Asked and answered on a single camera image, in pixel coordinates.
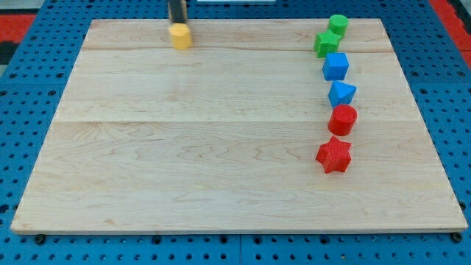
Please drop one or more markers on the yellow hexagon block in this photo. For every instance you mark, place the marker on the yellow hexagon block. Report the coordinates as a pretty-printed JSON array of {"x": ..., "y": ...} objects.
[{"x": 180, "y": 36}]

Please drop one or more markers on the wooden board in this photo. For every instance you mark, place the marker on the wooden board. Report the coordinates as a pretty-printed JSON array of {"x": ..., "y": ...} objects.
[{"x": 222, "y": 137}]

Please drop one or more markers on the red star block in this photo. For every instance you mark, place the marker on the red star block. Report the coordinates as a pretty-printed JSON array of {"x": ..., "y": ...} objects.
[{"x": 334, "y": 155}]

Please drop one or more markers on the red cylinder block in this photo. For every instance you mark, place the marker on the red cylinder block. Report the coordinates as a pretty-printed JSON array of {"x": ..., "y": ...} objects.
[{"x": 342, "y": 120}]

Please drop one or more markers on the blue triangle block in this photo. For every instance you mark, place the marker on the blue triangle block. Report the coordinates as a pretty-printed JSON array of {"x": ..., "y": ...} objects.
[{"x": 341, "y": 93}]

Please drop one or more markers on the blue cube block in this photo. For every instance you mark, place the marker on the blue cube block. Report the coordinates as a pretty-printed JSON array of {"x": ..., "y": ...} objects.
[{"x": 335, "y": 66}]

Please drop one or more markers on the green star block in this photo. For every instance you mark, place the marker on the green star block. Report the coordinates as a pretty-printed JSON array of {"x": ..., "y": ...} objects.
[{"x": 326, "y": 42}]

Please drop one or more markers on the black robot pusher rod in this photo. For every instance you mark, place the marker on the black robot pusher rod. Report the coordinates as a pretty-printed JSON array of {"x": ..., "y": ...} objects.
[{"x": 177, "y": 11}]

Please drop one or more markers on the green cylinder block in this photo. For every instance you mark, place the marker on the green cylinder block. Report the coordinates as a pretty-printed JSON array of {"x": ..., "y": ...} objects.
[{"x": 338, "y": 24}]

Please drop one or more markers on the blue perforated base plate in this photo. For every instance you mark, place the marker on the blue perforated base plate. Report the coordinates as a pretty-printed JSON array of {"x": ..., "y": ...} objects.
[{"x": 40, "y": 41}]

